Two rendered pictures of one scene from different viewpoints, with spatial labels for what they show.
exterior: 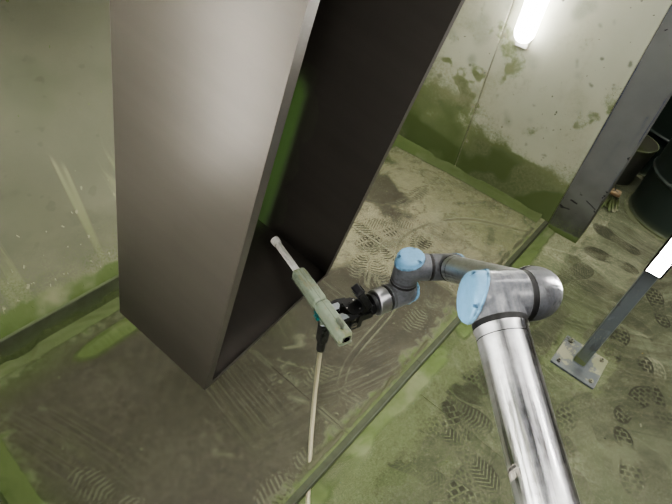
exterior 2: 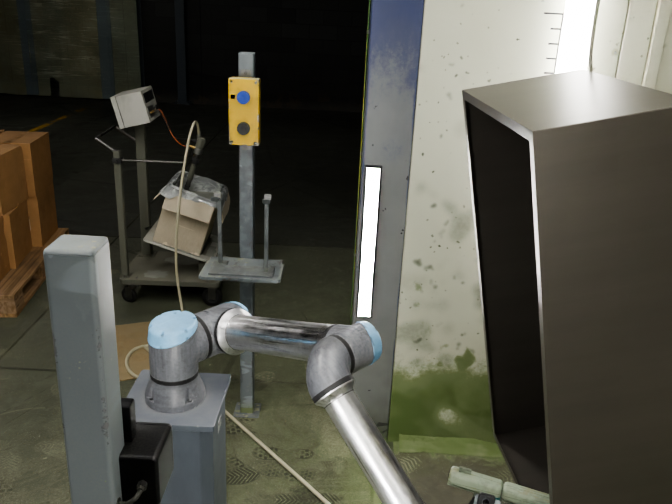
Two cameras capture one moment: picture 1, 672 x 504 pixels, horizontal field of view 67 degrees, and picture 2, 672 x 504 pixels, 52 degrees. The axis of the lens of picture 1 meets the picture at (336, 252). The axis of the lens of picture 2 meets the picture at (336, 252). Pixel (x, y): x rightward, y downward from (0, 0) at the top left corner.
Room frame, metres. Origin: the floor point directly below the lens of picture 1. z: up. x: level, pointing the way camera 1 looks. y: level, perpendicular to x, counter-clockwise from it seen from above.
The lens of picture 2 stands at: (2.13, -1.28, 1.88)
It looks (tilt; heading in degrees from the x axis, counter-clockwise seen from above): 21 degrees down; 147
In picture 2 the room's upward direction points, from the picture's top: 3 degrees clockwise
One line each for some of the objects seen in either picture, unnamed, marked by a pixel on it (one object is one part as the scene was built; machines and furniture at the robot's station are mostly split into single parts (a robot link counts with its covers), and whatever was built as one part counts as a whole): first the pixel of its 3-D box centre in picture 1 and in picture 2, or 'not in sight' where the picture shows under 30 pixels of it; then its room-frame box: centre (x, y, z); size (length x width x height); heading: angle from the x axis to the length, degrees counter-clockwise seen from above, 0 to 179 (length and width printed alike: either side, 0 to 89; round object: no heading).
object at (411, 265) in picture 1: (410, 268); not in sight; (1.21, -0.25, 0.62); 0.12 x 0.09 x 0.12; 105
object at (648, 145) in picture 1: (624, 158); not in sight; (3.11, -1.76, 0.14); 0.31 x 0.29 x 0.28; 147
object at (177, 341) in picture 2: not in sight; (175, 343); (0.26, -0.67, 0.83); 0.17 x 0.15 x 0.18; 105
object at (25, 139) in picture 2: not in sight; (20, 163); (-2.88, -0.67, 0.69); 0.38 x 0.29 x 0.36; 152
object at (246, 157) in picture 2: not in sight; (247, 249); (-0.42, -0.11, 0.82); 0.06 x 0.06 x 1.64; 57
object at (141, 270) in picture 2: not in sight; (167, 195); (-1.92, 0.03, 0.64); 0.73 x 0.50 x 1.27; 59
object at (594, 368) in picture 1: (579, 361); not in sight; (1.46, -1.16, 0.01); 0.20 x 0.20 x 0.01; 57
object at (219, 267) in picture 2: not in sight; (242, 232); (-0.28, -0.20, 0.95); 0.26 x 0.15 x 0.32; 57
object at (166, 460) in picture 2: not in sight; (130, 460); (1.44, -1.12, 1.35); 0.09 x 0.07 x 0.07; 57
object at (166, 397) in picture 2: not in sight; (175, 382); (0.27, -0.68, 0.69); 0.19 x 0.19 x 0.10
